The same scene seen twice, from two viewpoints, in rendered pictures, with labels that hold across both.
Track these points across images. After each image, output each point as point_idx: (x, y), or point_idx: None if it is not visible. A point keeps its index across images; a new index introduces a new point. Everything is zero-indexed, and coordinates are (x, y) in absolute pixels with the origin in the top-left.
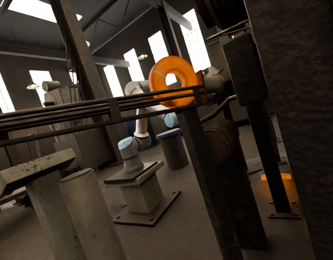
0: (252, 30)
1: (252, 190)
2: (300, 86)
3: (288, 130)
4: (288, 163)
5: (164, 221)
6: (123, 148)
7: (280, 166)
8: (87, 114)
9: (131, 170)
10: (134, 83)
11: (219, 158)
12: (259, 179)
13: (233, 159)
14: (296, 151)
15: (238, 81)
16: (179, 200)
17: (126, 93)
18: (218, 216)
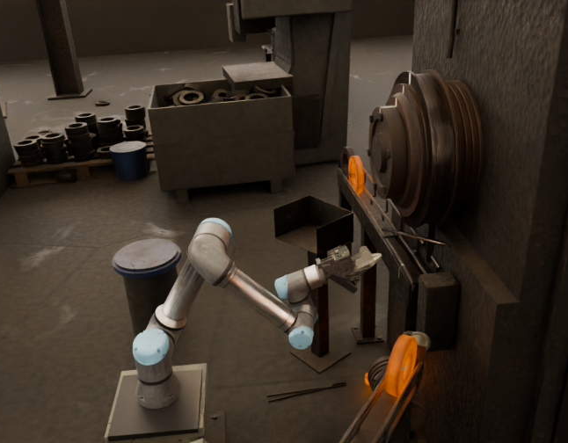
0: (491, 344)
1: (353, 401)
2: (506, 389)
3: (486, 417)
4: (385, 342)
5: None
6: (156, 363)
7: (375, 347)
8: (351, 439)
9: (167, 403)
10: (219, 248)
11: (412, 429)
12: (354, 377)
13: None
14: (485, 432)
15: (431, 329)
16: (235, 434)
17: (207, 272)
18: None
